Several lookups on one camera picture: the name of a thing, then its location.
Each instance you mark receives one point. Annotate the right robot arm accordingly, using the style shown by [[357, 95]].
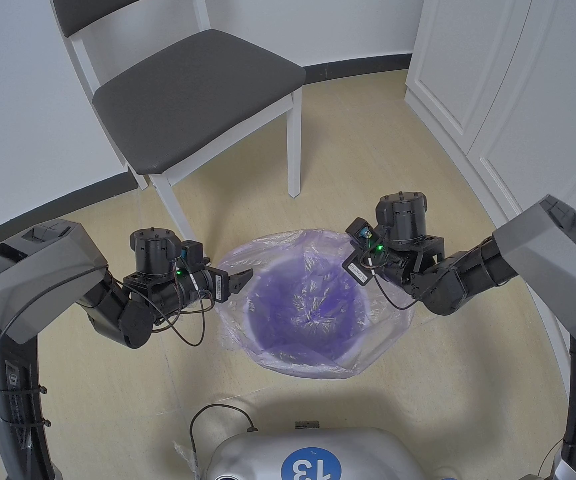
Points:
[[543, 248]]

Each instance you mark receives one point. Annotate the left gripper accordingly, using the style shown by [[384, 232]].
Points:
[[193, 290]]

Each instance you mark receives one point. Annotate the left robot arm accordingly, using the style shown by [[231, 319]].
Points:
[[42, 278]]

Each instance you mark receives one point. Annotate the white chair grey seat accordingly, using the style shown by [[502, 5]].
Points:
[[193, 93]]

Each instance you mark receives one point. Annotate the purple plastic bag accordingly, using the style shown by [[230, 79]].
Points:
[[308, 293]]

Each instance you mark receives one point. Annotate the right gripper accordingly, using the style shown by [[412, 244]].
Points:
[[390, 268]]

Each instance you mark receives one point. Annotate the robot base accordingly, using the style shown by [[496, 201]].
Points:
[[318, 453]]

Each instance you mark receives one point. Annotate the white trash bin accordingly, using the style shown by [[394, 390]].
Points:
[[254, 335]]

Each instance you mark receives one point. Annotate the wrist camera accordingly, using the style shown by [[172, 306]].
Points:
[[360, 230], [192, 253]]

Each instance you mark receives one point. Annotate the white wardrobe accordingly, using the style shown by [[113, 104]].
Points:
[[493, 68]]

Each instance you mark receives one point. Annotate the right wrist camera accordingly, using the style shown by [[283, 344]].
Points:
[[360, 230]]

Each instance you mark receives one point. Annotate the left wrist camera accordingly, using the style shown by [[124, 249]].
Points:
[[192, 253]]

